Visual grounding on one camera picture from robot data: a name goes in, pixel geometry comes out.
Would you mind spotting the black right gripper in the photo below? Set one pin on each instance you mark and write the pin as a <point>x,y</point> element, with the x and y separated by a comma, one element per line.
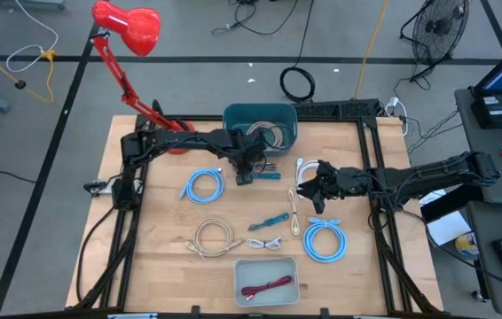
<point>348,184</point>

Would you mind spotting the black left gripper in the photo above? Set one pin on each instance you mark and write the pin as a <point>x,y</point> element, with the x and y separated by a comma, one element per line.
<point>246,153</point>

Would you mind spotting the teal plastic bin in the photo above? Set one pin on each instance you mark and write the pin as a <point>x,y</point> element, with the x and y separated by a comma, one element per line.
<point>286,133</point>

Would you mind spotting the grey plastic tray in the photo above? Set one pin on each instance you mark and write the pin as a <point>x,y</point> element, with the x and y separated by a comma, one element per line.
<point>273,268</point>

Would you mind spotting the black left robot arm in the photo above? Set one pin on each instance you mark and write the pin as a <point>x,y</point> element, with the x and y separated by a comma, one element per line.
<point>180,139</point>

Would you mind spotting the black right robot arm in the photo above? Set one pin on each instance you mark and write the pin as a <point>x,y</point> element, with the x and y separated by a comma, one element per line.
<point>433,175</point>

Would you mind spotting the small white paper sheet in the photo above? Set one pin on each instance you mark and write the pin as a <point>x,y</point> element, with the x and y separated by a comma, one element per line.
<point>433,198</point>

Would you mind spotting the yellow and blue round object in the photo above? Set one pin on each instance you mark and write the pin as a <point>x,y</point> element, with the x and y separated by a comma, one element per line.
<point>466,244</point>

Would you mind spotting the dark grey desk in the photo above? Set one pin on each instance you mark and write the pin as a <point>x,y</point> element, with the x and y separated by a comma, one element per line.
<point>481,221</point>

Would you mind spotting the red desk lamp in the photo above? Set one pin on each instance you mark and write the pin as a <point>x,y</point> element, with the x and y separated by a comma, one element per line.
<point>135,26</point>

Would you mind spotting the black mini computer box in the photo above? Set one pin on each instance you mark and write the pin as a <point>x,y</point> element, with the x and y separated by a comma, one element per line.
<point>497,111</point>

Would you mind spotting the black floor fan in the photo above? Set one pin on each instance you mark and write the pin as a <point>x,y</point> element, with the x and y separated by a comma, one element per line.
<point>439,28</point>

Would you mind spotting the black round plug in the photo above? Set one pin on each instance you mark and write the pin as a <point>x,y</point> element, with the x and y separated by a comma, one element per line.
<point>20,84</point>

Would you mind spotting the black aluminium frame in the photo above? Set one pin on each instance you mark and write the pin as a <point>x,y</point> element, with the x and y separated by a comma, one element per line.
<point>339,108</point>

